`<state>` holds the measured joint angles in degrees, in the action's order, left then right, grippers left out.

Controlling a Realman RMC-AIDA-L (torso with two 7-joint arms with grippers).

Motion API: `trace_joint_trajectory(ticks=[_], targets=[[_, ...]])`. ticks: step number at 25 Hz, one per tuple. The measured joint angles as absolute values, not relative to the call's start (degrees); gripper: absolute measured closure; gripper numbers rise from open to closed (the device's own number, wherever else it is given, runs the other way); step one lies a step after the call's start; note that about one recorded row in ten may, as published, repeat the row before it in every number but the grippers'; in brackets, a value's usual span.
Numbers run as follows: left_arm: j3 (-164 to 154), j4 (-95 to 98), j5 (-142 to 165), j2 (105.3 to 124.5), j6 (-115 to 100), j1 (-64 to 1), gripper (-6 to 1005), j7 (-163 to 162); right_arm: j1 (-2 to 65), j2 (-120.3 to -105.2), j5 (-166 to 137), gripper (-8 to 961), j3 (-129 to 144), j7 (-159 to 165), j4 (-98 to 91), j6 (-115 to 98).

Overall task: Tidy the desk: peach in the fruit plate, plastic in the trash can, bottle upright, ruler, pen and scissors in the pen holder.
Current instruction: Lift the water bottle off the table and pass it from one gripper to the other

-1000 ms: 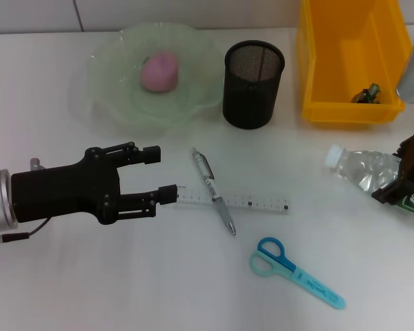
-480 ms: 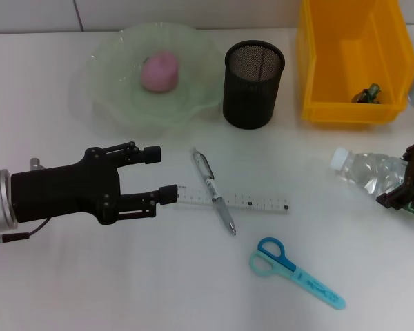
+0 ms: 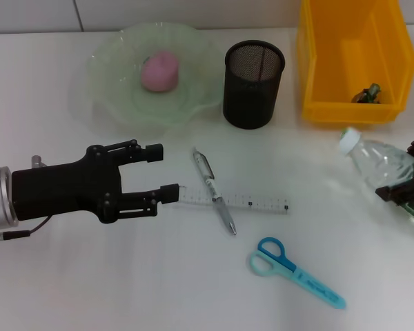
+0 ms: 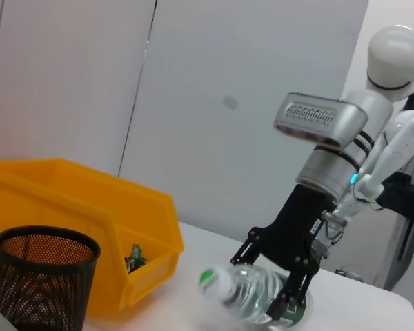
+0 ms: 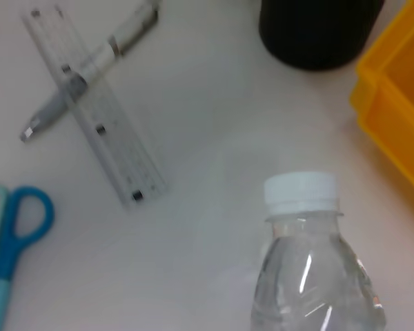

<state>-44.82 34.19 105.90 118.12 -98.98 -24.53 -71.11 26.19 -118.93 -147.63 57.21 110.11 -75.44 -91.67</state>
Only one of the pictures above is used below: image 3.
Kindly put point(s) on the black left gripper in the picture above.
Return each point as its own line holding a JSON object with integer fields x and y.
{"x": 62, "y": 189}

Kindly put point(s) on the clear green-label water bottle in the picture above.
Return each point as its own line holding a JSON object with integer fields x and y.
{"x": 376, "y": 158}

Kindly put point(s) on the green plastic scrap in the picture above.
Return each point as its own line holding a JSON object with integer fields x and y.
{"x": 367, "y": 93}

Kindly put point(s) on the grey retractable pen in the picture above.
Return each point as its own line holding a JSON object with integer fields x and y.
{"x": 207, "y": 176}

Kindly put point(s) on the green glass fruit plate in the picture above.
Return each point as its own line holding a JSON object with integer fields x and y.
{"x": 117, "y": 103}

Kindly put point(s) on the transparent plastic ruler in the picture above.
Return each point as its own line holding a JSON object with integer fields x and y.
{"x": 255, "y": 201}

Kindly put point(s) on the pink peach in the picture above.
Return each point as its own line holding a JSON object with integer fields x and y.
{"x": 158, "y": 72}

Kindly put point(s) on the black mesh pen holder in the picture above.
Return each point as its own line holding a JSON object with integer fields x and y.
{"x": 252, "y": 103}

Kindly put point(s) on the blue scissors with sheath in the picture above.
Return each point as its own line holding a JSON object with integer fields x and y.
{"x": 307, "y": 279}

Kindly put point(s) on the yellow plastic bin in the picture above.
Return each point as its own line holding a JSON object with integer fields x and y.
{"x": 331, "y": 69}

